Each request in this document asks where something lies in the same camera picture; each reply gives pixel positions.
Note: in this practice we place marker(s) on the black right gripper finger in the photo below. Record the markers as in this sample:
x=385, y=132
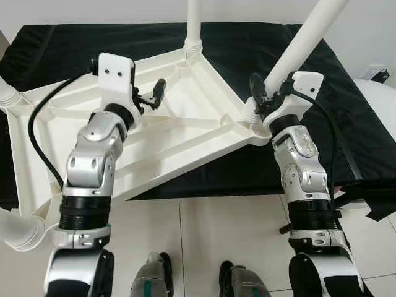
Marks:
x=257, y=88

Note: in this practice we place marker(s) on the white plastic table top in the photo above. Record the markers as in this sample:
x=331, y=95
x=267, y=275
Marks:
x=198, y=111

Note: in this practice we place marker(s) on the white plastic table leg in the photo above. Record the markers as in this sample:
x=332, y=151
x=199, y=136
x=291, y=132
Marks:
x=6, y=96
x=303, y=43
x=18, y=230
x=193, y=25

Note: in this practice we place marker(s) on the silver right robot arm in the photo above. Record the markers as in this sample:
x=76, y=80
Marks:
x=303, y=167

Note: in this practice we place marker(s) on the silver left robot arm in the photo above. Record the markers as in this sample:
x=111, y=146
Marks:
x=93, y=161

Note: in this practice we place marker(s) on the black tablecloth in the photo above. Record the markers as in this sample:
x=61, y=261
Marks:
x=346, y=105

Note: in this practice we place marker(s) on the pink object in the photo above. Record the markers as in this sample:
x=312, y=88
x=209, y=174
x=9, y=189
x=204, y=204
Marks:
x=338, y=187

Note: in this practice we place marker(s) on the black power plug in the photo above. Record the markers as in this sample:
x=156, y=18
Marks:
x=382, y=75

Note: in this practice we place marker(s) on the black metal table leg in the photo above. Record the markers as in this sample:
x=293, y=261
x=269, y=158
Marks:
x=349, y=198

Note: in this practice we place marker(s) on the grey robot left leg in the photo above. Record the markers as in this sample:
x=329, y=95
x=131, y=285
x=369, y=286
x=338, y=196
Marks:
x=151, y=278

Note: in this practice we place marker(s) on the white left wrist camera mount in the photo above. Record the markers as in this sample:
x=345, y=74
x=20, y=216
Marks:
x=114, y=77

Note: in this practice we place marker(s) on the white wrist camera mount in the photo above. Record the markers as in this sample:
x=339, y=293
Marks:
x=114, y=77
x=300, y=86

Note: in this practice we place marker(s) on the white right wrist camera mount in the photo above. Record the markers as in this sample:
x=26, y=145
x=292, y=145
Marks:
x=300, y=86

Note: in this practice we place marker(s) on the white wall socket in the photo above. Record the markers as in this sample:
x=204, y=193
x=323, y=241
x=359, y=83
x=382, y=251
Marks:
x=375, y=69

